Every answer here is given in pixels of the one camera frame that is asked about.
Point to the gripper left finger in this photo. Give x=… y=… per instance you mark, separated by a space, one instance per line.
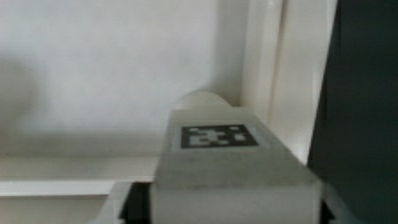
x=127 y=205

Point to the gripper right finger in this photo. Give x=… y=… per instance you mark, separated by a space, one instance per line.
x=334 y=214

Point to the white table leg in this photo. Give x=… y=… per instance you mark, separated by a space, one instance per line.
x=230 y=178

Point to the white square table top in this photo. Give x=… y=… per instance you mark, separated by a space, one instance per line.
x=103 y=59

